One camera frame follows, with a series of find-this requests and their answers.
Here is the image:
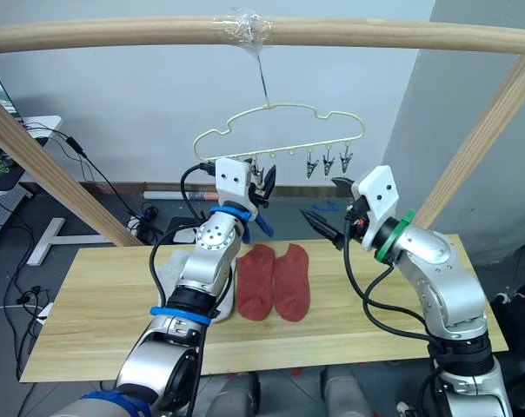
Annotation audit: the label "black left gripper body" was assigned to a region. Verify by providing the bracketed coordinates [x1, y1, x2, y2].
[247, 182, 269, 210]

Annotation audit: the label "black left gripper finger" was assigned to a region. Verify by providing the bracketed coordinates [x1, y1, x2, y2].
[262, 164, 278, 199]

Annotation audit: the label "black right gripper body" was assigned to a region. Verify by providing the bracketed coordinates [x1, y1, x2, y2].
[344, 193, 371, 239]

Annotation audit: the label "metal hanger clip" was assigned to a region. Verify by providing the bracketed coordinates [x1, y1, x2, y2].
[305, 146, 320, 180]
[339, 142, 354, 175]
[322, 146, 336, 180]
[248, 156, 264, 186]

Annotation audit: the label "cream plastic clip hanger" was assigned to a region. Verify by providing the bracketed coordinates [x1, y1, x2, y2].
[192, 46, 368, 164]

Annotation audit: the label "blue floor tape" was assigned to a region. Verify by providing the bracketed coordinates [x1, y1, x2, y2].
[311, 200, 341, 215]

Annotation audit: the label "red sock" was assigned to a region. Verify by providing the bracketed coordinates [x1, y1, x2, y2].
[236, 242, 276, 323]
[272, 242, 312, 323]

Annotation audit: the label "wooden baseboard strip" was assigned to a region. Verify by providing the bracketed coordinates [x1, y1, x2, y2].
[77, 181, 347, 201]

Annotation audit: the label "white sock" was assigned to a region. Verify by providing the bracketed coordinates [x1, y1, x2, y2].
[155, 248, 238, 325]

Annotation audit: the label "slanted wooden rack leg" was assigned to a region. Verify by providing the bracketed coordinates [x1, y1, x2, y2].
[412, 52, 525, 231]
[0, 89, 143, 247]

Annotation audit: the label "clear tape wrap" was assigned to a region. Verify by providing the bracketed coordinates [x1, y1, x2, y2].
[209, 5, 276, 56]

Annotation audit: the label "grey rounded shape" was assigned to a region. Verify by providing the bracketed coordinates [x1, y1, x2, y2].
[320, 366, 374, 417]

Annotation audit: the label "wooden rack top bar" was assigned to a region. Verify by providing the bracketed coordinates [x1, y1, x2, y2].
[0, 16, 525, 57]

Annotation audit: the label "white desk with legs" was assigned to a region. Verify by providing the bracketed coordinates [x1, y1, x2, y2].
[20, 114, 108, 267]

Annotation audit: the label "white power strip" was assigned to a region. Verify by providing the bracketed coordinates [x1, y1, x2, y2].
[26, 301, 56, 341]

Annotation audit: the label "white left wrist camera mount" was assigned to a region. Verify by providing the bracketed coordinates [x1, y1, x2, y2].
[214, 157, 258, 210]

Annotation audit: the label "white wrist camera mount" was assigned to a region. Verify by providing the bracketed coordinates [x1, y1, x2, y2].
[352, 165, 399, 252]
[214, 157, 258, 210]

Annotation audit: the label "blue wrist cable tie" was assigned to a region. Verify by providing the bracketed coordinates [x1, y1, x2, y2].
[209, 205, 276, 244]

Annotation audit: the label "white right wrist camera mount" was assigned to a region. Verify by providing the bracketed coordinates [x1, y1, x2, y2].
[352, 165, 399, 252]

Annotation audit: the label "green wrist ring clamp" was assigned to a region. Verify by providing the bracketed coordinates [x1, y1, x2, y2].
[374, 208, 416, 263]

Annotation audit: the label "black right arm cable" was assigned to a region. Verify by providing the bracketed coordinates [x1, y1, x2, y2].
[342, 215, 435, 345]

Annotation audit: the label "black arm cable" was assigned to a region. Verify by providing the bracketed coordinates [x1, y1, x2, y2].
[149, 161, 223, 313]
[342, 215, 435, 345]

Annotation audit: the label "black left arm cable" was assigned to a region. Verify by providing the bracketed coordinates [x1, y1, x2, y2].
[149, 161, 223, 313]

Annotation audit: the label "tangled black floor cables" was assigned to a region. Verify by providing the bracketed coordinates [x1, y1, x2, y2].
[126, 202, 166, 245]

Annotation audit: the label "blue forearm cable tie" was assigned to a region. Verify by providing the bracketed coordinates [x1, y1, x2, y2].
[148, 305, 213, 327]

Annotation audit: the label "black cable with adapter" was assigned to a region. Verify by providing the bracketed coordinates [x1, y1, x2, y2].
[22, 122, 147, 227]

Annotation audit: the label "black floor cable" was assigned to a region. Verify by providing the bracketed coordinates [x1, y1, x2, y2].
[1, 215, 53, 383]

